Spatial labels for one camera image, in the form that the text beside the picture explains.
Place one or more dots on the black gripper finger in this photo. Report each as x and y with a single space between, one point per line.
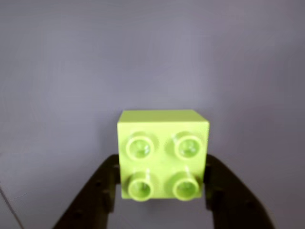
236 202
95 198

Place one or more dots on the green lego block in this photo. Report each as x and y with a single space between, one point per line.
162 162

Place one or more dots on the grey table mat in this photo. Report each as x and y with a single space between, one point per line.
152 59

